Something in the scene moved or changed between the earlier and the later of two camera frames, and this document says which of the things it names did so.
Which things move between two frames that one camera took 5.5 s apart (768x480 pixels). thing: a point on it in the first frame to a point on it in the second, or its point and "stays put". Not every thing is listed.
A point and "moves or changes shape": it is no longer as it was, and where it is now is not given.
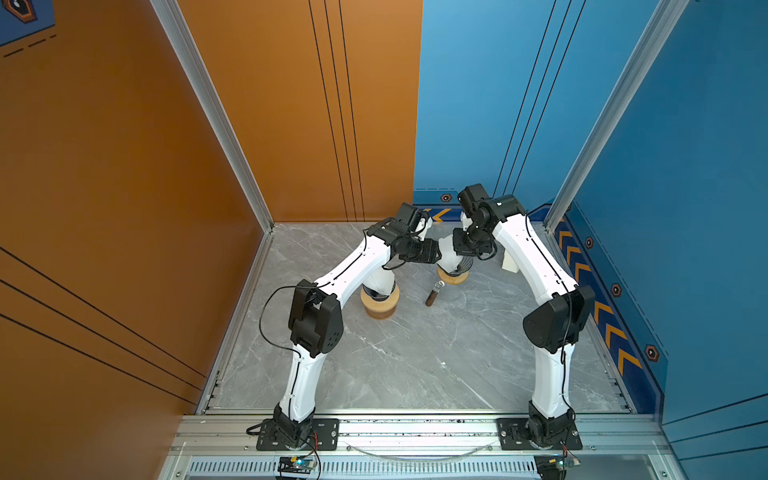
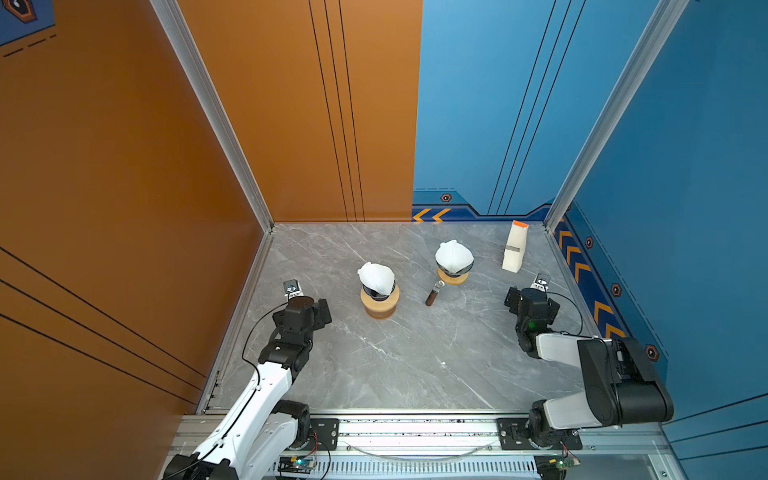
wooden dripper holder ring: [381, 309] stays put
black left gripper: [429, 247] to [320, 318]
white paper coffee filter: [383, 280] stays put
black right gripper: [461, 250] to [514, 297]
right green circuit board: [554, 466] stays put
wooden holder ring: [451, 279] stays put
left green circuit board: [297, 464] stays put
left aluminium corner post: [176, 27] stays put
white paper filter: [450, 259] moves or changes shape
